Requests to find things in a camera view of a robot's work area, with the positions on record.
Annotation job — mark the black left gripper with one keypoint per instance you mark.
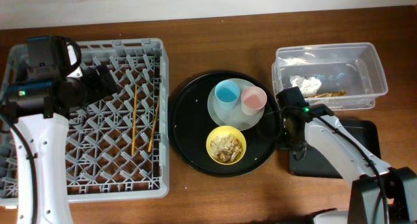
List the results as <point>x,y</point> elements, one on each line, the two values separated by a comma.
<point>102,79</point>

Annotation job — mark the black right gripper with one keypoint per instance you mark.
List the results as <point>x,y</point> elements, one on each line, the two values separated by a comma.
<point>290,98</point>

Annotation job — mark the white tissue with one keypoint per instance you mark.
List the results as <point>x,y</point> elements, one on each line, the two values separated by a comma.
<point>308,86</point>

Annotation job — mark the pink plastic cup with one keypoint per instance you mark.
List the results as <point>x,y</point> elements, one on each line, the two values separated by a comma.
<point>253,99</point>

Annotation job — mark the gold snack wrapper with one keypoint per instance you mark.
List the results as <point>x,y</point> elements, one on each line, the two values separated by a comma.
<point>330,94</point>

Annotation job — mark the wooden chopstick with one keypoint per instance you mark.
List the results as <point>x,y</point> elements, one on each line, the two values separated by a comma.
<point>149,150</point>
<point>134,122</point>

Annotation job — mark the yellow bowl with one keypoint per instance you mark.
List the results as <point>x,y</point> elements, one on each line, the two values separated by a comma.
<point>226,130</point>

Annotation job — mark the food scraps pile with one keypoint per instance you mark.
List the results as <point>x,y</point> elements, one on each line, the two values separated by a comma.
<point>226,148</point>

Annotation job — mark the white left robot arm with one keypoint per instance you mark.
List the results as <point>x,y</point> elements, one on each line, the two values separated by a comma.
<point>37,108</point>

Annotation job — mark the clear plastic waste bin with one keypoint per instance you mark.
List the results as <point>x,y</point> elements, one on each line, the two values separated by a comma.
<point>354,67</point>

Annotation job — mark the grey plastic dishwasher rack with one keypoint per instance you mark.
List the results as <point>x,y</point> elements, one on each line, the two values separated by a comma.
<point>99,165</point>

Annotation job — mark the grey-white round plate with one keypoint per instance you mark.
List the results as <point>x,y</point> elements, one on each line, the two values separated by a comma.
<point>234,117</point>

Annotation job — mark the blue plastic cup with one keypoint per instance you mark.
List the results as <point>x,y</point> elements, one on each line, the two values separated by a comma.
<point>227,93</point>

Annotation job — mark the black rectangular tray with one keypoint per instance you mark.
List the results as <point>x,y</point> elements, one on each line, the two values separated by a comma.
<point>314,164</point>

